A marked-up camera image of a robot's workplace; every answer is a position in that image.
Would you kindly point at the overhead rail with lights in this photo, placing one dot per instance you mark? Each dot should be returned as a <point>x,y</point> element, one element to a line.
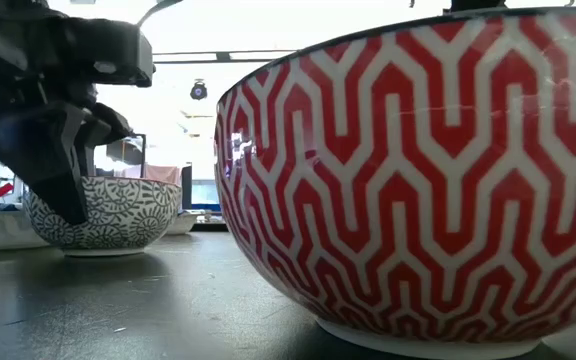
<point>223,56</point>

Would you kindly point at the black box light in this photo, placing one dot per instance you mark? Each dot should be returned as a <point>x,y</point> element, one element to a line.
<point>125,152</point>

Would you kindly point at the black ceiling camera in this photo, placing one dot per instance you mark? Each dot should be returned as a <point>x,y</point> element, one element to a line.
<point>198,91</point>

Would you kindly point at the red zigzag patterned bowl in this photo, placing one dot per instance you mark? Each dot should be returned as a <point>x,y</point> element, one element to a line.
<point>418,200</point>

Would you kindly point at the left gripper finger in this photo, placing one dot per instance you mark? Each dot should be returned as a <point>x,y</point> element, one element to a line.
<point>38,150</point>
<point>108,122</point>

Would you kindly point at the narrow black panel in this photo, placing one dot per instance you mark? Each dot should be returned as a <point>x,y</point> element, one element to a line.
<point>187,187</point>

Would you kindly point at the blue board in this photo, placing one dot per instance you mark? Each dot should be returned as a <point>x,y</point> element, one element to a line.
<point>205,206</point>

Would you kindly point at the blue leaf paper bowl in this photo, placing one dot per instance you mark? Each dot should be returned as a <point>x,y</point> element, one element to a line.
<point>183,224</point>

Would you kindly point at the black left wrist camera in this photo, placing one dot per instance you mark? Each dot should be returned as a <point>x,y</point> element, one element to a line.
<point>113,50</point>

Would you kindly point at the floral patterned ceramic bowl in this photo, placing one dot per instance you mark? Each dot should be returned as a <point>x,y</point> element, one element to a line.
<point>128,215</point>

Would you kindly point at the pink curtain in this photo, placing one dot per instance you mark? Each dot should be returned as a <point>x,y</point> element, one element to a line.
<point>160,174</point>

